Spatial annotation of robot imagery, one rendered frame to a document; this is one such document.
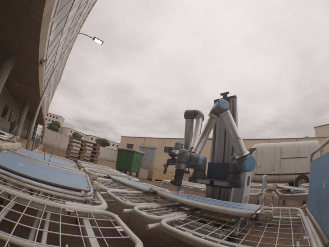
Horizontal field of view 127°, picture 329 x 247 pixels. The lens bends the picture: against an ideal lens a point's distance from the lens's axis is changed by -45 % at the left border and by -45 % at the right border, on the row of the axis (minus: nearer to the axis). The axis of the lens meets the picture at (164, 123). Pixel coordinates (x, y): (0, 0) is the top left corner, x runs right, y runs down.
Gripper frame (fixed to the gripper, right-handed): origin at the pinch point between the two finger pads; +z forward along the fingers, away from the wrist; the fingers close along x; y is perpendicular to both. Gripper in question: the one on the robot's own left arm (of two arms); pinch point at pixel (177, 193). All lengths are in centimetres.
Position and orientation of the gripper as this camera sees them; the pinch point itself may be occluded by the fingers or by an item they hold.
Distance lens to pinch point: 123.6
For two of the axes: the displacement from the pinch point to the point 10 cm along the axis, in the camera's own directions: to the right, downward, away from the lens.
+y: -7.1, 1.0, 7.0
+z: -2.1, 9.2, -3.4
